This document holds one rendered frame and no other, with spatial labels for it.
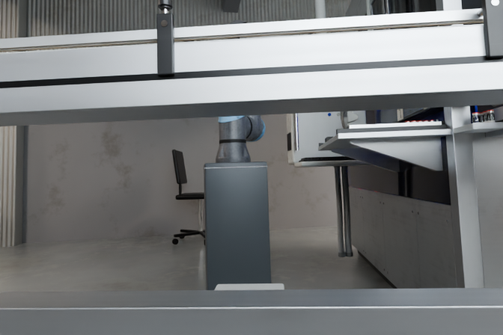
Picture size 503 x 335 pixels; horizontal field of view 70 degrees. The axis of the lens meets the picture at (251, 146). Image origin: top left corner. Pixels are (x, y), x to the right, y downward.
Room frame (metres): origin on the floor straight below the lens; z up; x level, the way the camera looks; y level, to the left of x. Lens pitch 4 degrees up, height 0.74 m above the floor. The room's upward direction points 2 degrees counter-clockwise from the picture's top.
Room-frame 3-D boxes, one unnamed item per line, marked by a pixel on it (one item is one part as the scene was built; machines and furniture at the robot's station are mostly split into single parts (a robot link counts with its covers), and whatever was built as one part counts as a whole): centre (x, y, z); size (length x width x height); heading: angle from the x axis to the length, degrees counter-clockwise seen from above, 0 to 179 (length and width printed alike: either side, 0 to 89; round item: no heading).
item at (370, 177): (2.33, -0.80, 0.73); 1.98 x 0.01 x 0.25; 176
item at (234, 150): (1.55, 0.08, 0.84); 0.15 x 0.15 x 0.10
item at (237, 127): (1.56, 0.08, 0.96); 0.13 x 0.12 x 0.14; 149
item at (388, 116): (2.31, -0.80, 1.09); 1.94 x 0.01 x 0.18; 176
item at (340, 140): (1.65, -0.59, 0.87); 0.70 x 0.48 x 0.02; 176
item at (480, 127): (1.20, -0.78, 0.87); 0.14 x 0.13 x 0.02; 86
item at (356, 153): (1.90, -0.59, 0.79); 0.34 x 0.03 x 0.13; 86
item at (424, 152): (1.41, -0.56, 0.79); 0.34 x 0.03 x 0.13; 86
